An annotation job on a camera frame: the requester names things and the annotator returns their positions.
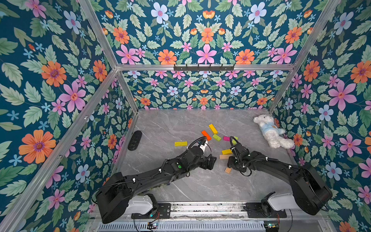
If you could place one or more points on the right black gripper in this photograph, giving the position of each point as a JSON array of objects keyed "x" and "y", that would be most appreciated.
[{"x": 232, "y": 164}]

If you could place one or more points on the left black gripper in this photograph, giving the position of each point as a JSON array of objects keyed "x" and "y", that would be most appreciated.
[{"x": 210, "y": 164}]

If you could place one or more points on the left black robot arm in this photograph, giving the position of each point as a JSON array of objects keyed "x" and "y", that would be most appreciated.
[{"x": 114, "y": 196}]

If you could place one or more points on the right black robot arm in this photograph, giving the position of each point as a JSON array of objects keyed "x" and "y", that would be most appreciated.
[{"x": 310, "y": 191}]

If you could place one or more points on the natural wood block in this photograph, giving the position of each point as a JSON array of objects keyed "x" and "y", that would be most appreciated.
[
  {"x": 224, "y": 157},
  {"x": 228, "y": 170}
]

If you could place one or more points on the yellow flat block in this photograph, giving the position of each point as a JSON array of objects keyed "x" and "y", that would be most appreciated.
[{"x": 181, "y": 144}]

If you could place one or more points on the small lime green block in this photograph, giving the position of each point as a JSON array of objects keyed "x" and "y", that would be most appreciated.
[{"x": 234, "y": 140}]

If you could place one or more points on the long orange block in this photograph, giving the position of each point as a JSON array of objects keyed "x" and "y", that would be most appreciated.
[{"x": 208, "y": 137}]

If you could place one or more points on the lime green square block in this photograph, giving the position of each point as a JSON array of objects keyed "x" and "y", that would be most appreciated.
[{"x": 216, "y": 137}]

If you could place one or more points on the yellow block at back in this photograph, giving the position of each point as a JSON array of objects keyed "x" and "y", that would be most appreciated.
[{"x": 213, "y": 129}]

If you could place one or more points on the white teddy bear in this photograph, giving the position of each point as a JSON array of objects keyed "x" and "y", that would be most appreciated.
[{"x": 272, "y": 133}]

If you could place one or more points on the black oval case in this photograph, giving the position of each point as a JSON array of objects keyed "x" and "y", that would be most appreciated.
[{"x": 135, "y": 140}]

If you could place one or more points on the metal base rail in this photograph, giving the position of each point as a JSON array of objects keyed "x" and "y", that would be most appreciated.
[{"x": 223, "y": 210}]

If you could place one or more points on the black hook rail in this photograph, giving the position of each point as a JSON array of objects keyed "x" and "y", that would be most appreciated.
[{"x": 207, "y": 67}]

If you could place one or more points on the horizontal aluminium frame bar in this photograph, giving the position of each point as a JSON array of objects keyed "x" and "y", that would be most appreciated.
[{"x": 253, "y": 67}]

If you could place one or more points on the aluminium frame post back right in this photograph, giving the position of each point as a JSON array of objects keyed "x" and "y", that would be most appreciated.
[{"x": 323, "y": 19}]

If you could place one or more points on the aluminium frame post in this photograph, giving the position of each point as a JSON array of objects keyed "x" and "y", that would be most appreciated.
[
  {"x": 107, "y": 50},
  {"x": 323, "y": 19}
]

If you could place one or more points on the aluminium frame post back left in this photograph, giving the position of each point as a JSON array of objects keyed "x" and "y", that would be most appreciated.
[{"x": 107, "y": 50}]

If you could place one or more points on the left aluminium frame bar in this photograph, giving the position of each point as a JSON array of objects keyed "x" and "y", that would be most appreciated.
[{"x": 33, "y": 190}]

